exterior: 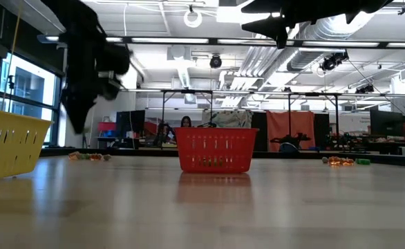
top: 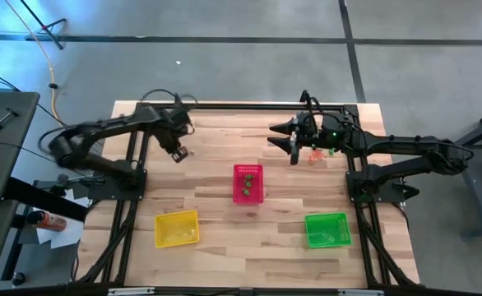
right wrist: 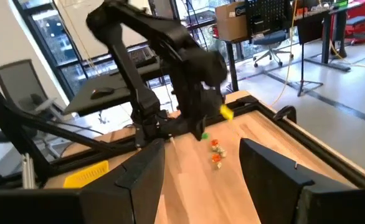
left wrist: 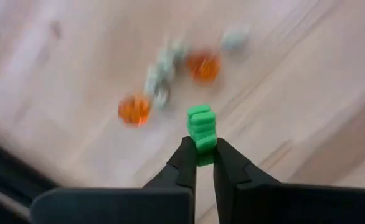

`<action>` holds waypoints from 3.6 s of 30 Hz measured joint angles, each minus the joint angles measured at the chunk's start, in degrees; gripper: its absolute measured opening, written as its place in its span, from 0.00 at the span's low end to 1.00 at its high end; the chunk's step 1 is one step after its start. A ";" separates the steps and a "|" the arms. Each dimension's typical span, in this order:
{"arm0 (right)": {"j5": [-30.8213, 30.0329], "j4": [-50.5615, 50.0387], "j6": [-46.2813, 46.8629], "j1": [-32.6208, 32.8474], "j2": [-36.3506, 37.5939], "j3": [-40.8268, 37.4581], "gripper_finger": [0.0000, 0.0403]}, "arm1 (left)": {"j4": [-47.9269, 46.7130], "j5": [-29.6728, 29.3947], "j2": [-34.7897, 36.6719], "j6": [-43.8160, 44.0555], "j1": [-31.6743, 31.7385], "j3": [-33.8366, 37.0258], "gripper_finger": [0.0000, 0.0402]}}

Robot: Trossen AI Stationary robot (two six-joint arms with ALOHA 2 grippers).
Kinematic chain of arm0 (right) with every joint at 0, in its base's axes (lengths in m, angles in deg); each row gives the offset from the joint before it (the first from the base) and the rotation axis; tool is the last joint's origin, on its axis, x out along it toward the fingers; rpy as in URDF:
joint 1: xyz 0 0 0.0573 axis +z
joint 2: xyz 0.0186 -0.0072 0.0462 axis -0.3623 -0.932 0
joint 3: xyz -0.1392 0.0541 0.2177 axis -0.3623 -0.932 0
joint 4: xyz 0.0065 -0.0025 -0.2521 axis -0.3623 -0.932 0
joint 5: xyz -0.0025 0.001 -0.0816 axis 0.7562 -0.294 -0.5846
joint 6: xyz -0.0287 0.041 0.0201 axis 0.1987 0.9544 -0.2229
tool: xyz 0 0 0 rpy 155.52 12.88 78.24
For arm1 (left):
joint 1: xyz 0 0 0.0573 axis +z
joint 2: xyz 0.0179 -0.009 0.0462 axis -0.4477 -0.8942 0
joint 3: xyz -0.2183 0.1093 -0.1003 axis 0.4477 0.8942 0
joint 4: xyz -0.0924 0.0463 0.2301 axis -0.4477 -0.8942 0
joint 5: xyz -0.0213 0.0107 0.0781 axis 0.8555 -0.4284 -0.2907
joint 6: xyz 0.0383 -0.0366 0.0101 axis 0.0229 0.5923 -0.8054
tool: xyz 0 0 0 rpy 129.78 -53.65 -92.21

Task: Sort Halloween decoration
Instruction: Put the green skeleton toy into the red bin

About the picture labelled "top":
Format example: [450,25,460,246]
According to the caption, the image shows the white metal bracket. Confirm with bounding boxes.
[337,288,385,296]
[107,287,156,296]

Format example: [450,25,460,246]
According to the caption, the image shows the white paper sheets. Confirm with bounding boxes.
[35,187,90,250]

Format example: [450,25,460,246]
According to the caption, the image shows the green plastic basket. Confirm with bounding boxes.
[304,211,354,250]

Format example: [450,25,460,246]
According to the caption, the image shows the black aluminium table frame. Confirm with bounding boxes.
[70,100,421,296]

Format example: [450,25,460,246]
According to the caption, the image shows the black desk beam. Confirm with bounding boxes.
[2,176,90,223]

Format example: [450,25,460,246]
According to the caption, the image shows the grey side desk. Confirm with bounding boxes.
[0,90,41,294]

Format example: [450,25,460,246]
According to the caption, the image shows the black grey clamp handle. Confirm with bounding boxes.
[50,173,107,195]

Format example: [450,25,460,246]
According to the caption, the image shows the dark grey desk frame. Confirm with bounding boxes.
[457,104,482,240]

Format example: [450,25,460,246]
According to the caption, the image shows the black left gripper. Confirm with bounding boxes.
[153,102,195,164]

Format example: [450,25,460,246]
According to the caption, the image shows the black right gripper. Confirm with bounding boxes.
[266,112,326,166]

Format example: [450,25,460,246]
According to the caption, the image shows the yellow power cable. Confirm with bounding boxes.
[4,0,67,128]

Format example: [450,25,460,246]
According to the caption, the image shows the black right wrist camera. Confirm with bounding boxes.
[300,113,321,139]

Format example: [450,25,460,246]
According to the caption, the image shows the orange bottle black cap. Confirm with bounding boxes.
[26,210,68,233]

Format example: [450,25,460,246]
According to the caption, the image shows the black floor tripod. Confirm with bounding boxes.
[17,0,68,51]

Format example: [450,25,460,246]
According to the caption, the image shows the yellow plastic basket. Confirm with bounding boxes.
[154,209,202,250]

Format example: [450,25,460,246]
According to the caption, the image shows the red plastic basket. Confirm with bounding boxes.
[232,164,265,206]

